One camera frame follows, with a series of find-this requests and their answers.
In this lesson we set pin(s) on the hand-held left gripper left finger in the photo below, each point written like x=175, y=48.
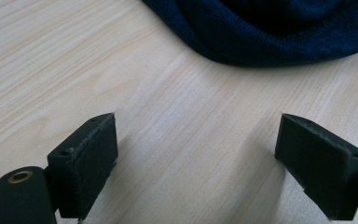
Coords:
x=84, y=168

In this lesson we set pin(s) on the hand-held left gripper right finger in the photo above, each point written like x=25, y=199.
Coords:
x=320, y=161

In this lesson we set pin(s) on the dark blue knitted garment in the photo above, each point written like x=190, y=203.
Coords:
x=273, y=34

